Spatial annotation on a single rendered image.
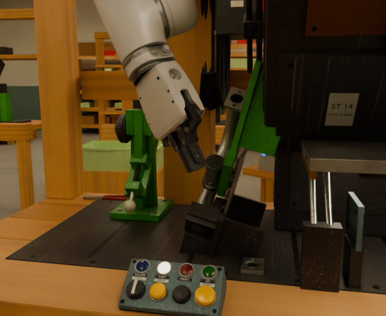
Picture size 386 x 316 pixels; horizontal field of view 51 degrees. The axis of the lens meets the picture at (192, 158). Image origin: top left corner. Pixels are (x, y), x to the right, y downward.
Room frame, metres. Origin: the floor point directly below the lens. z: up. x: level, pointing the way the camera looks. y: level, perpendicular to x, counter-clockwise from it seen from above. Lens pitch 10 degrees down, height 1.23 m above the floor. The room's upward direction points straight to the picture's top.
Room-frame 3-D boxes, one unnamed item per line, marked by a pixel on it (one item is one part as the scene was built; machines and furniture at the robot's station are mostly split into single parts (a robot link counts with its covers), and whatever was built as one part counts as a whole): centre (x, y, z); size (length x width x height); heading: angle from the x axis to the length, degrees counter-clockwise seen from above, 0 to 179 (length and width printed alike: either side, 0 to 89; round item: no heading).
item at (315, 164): (0.71, -0.28, 1.11); 0.39 x 0.16 x 0.03; 169
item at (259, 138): (0.78, -0.13, 1.17); 0.13 x 0.12 x 0.20; 79
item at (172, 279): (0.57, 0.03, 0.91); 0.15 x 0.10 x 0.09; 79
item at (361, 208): (0.65, -0.27, 0.97); 0.10 x 0.02 x 0.14; 169
